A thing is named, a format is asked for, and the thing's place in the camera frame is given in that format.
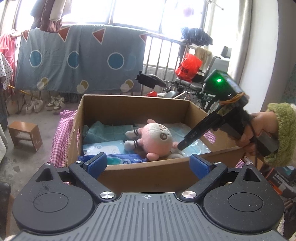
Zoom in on dark blue wipes pack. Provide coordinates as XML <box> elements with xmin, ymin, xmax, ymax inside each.
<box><xmin>78</xmin><ymin>152</ymin><xmax>148</xmax><ymax>165</ymax></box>

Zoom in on blue face mask pack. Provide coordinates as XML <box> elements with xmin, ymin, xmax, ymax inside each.
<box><xmin>82</xmin><ymin>140</ymin><xmax>126</xmax><ymax>156</ymax></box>

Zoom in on teal towel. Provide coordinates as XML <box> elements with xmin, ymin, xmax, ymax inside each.
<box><xmin>82</xmin><ymin>121</ymin><xmax>134</xmax><ymax>145</ymax></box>

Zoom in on clear bag blue masks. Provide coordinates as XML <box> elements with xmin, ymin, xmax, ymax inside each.
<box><xmin>162</xmin><ymin>122</ymin><xmax>212</xmax><ymax>157</ymax></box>

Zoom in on pink round plush toy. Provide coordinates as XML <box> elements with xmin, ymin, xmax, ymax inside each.
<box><xmin>124</xmin><ymin>119</ymin><xmax>178</xmax><ymax>161</ymax></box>

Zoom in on green cuff white sleeve forearm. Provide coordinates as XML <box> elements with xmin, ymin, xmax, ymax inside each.
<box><xmin>264</xmin><ymin>103</ymin><xmax>296</xmax><ymax>168</ymax></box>

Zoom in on person right hand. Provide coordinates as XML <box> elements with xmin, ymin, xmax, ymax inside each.
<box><xmin>235</xmin><ymin>111</ymin><xmax>278</xmax><ymax>156</ymax></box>

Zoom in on pink checkered tablecloth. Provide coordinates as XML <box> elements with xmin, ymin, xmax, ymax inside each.
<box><xmin>49</xmin><ymin>110</ymin><xmax>77</xmax><ymax>168</ymax></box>

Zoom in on black wheelchair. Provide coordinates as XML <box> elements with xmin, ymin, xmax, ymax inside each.
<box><xmin>135</xmin><ymin>47</ymin><xmax>231</xmax><ymax>113</ymax></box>

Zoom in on brown cardboard box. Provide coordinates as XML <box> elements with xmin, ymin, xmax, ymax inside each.
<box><xmin>65</xmin><ymin>93</ymin><xmax>253</xmax><ymax>194</ymax></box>

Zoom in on red plastic bag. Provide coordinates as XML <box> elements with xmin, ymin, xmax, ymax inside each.
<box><xmin>175</xmin><ymin>53</ymin><xmax>203</xmax><ymax>82</ymax></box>

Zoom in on white sneakers pair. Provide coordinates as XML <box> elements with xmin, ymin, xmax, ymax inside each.
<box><xmin>46</xmin><ymin>96</ymin><xmax>65</xmax><ymax>114</ymax></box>
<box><xmin>26</xmin><ymin>99</ymin><xmax>44</xmax><ymax>114</ymax></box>

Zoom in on orange black product box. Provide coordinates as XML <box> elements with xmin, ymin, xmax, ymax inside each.
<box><xmin>260</xmin><ymin>164</ymin><xmax>295</xmax><ymax>200</ymax></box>

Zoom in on red bag on floor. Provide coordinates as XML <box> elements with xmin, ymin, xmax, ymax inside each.
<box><xmin>146</xmin><ymin>91</ymin><xmax>158</xmax><ymax>97</ymax></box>

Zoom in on small brown wooden stool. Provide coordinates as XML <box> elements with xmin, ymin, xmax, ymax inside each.
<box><xmin>8</xmin><ymin>121</ymin><xmax>43</xmax><ymax>152</ymax></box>

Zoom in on blue patterned hanging blanket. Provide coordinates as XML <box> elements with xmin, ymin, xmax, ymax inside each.
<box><xmin>15</xmin><ymin>25</ymin><xmax>149</xmax><ymax>94</ymax></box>

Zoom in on polka dot white cloth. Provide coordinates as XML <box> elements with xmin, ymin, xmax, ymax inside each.
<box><xmin>0</xmin><ymin>53</ymin><xmax>14</xmax><ymax>90</ymax></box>

